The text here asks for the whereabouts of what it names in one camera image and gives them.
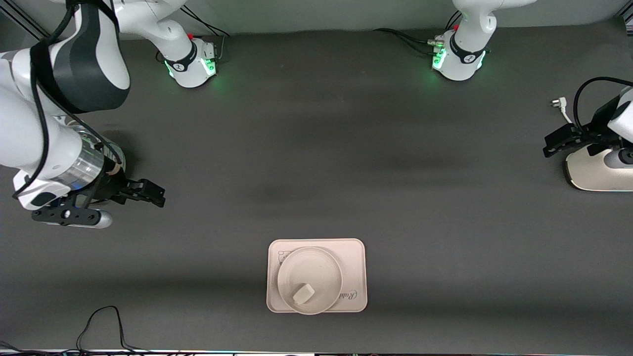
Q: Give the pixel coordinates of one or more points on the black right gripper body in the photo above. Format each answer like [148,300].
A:
[120,189]

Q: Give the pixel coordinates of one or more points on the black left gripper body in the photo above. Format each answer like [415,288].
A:
[586,135]

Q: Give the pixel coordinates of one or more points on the white steamed bun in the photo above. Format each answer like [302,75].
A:
[302,293]

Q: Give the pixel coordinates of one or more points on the beige round plate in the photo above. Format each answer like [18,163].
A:
[316,272]

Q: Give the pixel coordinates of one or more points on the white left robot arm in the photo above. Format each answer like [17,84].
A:
[465,54]

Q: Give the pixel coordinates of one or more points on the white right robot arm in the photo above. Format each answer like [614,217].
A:
[29,123]

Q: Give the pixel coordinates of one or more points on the beige rabbit print tray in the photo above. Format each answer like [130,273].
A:
[353,262]

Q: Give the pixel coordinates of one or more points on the steel cooking pot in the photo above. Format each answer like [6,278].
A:
[119,155]

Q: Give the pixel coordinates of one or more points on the white two-slot toaster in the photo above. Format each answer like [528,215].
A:
[598,175]

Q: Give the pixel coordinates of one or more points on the black frame strut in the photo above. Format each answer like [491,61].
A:
[20,20]

